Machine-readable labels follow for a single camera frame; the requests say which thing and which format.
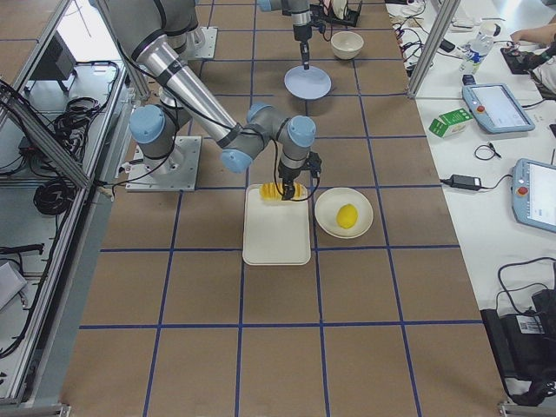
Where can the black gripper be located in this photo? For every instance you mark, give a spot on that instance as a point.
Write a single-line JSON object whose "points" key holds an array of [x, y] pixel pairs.
{"points": [[287, 175], [301, 34]]}

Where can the yellow ridged bread loaf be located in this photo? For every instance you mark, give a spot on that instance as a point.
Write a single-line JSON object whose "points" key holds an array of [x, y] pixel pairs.
{"points": [[271, 192]]}

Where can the light blue plate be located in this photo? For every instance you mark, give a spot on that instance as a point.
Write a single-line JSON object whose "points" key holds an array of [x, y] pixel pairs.
{"points": [[307, 84]]}

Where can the person forearm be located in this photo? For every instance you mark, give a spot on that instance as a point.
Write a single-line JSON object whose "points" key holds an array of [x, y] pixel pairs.
{"points": [[541, 35]]}

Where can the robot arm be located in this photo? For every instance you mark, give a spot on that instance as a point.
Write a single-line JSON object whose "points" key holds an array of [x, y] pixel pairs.
{"points": [[152, 35], [299, 11]]}

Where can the cream round plate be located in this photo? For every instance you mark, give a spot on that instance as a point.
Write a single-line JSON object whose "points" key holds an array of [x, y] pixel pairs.
{"points": [[328, 204]]}

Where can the white rectangular tray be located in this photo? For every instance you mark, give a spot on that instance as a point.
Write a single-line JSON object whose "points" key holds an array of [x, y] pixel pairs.
{"points": [[275, 232]]}

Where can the white ceramic bowl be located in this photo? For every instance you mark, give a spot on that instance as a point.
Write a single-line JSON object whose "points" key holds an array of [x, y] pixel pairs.
{"points": [[346, 45]]}

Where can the yellow lemon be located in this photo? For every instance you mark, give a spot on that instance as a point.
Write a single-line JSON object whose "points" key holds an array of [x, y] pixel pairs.
{"points": [[347, 216]]}

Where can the black dish rack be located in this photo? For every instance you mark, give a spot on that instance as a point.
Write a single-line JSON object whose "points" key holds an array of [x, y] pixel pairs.
{"points": [[338, 12]]}

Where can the green white carton box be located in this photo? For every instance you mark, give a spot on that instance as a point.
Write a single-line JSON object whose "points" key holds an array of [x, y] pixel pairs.
{"points": [[450, 123]]}

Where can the clear water bottle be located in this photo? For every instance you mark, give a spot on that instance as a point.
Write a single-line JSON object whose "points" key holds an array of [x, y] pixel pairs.
{"points": [[476, 52]]}

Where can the black power adapter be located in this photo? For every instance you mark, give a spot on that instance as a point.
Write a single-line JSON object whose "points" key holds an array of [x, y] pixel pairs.
{"points": [[465, 182]]}

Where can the blue teach pendant far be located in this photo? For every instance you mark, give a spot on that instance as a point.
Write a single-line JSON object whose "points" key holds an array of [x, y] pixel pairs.
{"points": [[495, 108]]}

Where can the blue teach pendant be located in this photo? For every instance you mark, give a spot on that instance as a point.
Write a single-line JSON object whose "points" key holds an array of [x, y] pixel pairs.
{"points": [[495, 108], [533, 194]]}

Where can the blue teach pendant near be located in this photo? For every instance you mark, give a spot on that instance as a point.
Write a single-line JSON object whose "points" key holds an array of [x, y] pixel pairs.
{"points": [[533, 194]]}

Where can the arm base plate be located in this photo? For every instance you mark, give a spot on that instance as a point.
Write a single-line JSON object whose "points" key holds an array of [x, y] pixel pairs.
{"points": [[176, 173], [197, 44]]}

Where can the aluminium frame post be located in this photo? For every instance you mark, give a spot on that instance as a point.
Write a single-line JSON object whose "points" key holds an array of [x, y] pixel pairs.
{"points": [[436, 35]]}

